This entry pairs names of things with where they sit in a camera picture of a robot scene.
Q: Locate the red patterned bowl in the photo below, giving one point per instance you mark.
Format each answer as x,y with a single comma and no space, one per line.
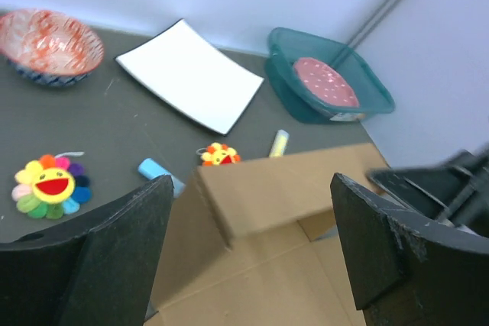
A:
48,47

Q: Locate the rainbow flower plush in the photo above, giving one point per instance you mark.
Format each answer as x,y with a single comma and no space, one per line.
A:
52,186

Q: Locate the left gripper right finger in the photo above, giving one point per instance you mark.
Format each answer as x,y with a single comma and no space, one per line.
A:
404,268

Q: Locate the teal plastic bin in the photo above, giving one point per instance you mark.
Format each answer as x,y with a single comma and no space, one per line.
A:
286,46

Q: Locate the white square plate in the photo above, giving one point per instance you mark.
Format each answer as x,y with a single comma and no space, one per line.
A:
182,69

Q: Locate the blue marker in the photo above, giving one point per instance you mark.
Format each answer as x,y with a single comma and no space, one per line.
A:
150,170

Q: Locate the pink polka dot plate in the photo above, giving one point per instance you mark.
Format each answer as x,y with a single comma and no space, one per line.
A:
325,83

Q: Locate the orange flower plush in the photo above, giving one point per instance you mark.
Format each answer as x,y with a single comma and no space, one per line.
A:
217,154

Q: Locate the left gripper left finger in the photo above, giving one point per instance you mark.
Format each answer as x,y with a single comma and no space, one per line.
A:
95,269

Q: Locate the brown cardboard box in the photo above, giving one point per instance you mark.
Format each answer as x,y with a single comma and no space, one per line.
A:
255,243

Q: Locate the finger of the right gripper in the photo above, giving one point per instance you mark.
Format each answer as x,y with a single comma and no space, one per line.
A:
454,192

